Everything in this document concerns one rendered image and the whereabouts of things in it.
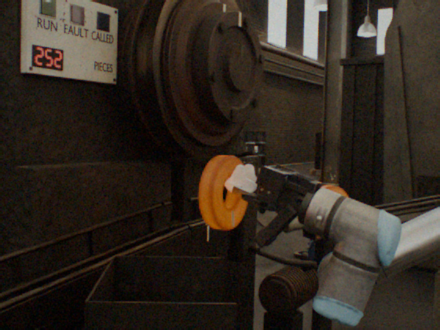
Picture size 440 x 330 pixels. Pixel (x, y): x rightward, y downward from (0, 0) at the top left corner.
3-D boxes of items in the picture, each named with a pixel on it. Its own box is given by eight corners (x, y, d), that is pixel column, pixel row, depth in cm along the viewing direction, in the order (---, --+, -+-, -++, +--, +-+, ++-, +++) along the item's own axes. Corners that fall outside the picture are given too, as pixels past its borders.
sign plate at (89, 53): (20, 72, 104) (20, -17, 102) (110, 84, 126) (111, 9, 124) (27, 72, 102) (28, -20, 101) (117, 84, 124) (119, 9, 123)
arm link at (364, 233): (381, 272, 88) (402, 218, 87) (316, 243, 94) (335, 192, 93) (391, 269, 96) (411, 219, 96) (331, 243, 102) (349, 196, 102)
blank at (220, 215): (195, 161, 104) (209, 162, 102) (234, 151, 117) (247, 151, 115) (199, 236, 106) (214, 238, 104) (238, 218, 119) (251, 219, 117)
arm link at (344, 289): (353, 318, 102) (376, 260, 101) (359, 337, 90) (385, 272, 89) (309, 300, 103) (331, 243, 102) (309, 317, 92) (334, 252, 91)
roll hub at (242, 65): (189, 121, 122) (192, 1, 120) (247, 124, 146) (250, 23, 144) (210, 121, 119) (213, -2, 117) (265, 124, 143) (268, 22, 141)
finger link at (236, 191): (241, 183, 108) (276, 198, 104) (239, 191, 109) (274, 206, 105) (229, 185, 104) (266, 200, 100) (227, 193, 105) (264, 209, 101)
